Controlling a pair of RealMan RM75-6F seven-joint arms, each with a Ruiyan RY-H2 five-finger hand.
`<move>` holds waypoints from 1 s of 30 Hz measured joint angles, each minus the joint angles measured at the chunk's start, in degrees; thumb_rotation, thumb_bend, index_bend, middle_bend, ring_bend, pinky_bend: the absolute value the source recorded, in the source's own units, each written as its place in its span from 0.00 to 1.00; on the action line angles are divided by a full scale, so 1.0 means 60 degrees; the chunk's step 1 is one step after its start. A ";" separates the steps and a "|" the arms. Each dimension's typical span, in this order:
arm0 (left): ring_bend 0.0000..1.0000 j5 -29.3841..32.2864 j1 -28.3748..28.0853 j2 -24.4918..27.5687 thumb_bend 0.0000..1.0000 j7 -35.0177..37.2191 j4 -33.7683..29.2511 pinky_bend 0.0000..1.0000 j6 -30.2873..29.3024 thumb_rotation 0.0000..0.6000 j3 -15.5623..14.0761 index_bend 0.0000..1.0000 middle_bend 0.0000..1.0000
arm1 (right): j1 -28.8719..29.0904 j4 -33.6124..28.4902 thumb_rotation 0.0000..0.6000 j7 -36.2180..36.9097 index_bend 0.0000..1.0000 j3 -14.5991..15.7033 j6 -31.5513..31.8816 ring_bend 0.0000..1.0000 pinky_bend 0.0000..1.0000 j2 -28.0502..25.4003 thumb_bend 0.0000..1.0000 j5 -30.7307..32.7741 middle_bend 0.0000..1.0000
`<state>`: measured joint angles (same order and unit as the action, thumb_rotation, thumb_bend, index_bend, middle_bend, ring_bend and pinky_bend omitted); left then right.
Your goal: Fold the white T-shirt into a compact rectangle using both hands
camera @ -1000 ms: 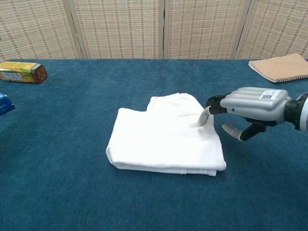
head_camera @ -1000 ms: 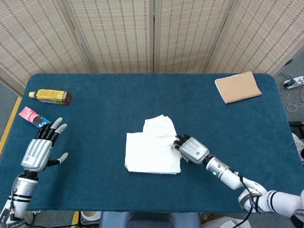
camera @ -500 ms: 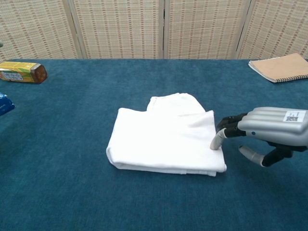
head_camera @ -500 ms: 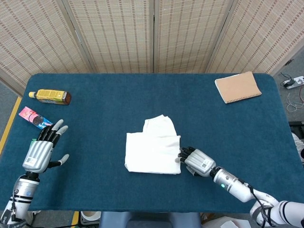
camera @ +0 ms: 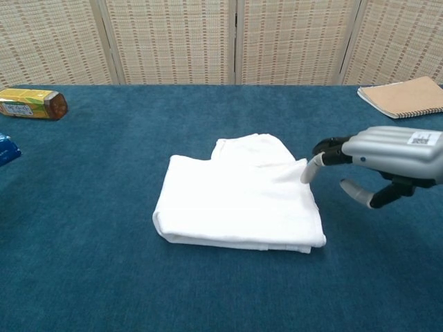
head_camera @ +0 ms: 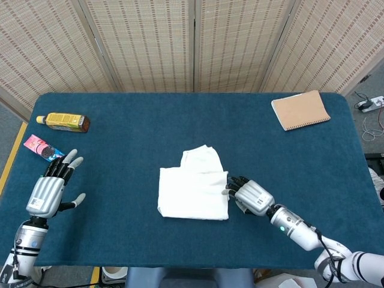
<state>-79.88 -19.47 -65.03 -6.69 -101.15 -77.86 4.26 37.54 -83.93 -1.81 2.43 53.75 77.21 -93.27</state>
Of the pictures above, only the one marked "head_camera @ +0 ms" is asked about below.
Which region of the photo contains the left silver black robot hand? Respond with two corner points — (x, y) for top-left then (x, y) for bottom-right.
(25, 148), (87, 219)

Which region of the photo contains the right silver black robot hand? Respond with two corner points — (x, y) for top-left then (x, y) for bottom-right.
(221, 176), (275, 217)

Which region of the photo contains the white T-shirt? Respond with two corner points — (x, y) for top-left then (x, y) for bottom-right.
(157, 144), (230, 222)

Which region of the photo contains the pink blue cookie package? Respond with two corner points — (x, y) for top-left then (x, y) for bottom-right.
(23, 134), (65, 163)

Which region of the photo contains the yellow label tea bottle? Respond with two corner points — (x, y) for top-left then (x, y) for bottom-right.
(35, 112), (91, 134)

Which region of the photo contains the white paper sheet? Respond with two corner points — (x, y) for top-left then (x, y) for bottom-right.
(256, 271), (319, 288)

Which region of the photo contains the brown spiral notebook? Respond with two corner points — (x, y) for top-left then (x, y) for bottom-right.
(271, 89), (331, 132)

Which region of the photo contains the white cup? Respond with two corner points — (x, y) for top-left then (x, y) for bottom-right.
(100, 266), (128, 286)

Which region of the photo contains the blue grey seat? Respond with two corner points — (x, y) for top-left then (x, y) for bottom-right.
(124, 266), (256, 288)

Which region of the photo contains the white bag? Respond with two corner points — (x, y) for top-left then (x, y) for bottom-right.
(368, 167), (384, 208)

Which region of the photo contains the black box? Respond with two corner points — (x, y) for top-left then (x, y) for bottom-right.
(364, 152), (384, 175)

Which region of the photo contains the white power strip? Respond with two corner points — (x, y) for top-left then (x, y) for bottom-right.
(355, 95), (384, 113)

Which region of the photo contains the woven folding screen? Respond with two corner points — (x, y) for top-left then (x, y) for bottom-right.
(0, 0), (384, 122)

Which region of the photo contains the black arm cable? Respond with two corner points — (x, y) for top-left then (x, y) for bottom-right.
(10, 253), (41, 286)
(313, 228), (347, 283)

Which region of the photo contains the white floor cable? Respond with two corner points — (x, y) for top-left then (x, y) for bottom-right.
(361, 115), (384, 142)

